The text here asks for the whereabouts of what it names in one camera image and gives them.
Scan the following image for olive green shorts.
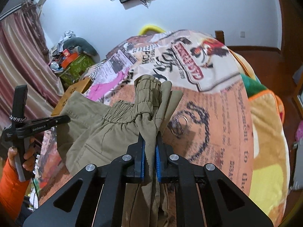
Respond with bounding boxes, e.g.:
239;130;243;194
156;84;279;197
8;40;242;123
57;75;183;226

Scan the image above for orange sleeve left forearm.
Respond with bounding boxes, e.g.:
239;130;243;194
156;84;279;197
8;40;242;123
0;160;30;220

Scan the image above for left hand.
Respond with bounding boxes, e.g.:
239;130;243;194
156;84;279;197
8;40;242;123
7;144;35;171

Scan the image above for wooden folding bed table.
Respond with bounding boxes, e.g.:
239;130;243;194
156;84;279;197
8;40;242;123
51;77;92;116

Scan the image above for green storage bag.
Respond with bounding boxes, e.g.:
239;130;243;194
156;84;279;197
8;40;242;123
59;54;94;89

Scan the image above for pink garment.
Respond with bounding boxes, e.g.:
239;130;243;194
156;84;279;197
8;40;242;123
87;71;128;101

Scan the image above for newspaper print bed quilt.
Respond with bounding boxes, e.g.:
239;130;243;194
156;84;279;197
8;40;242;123
40;30;253;204

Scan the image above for orange box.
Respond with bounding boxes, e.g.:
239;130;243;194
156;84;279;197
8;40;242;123
61;52;79;69

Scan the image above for red striped curtain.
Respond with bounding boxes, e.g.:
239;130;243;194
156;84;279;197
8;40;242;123
1;0;64;129

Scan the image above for grey stuffed toy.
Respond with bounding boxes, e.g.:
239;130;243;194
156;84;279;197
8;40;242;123
63;37;98;56

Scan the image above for yellow orange plush blanket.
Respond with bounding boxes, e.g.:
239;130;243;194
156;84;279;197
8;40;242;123
231;52;290;226

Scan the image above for wooden bedpost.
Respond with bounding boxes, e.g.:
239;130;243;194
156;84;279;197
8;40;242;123
215;30;225;44

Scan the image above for wooden door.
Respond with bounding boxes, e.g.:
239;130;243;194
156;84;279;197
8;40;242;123
279;0;302;64

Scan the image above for yellow foam bed rail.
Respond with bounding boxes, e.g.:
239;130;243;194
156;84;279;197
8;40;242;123
138;24;165;35

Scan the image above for white wall socket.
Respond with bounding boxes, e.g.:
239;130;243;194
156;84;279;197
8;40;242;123
240;31;245;38

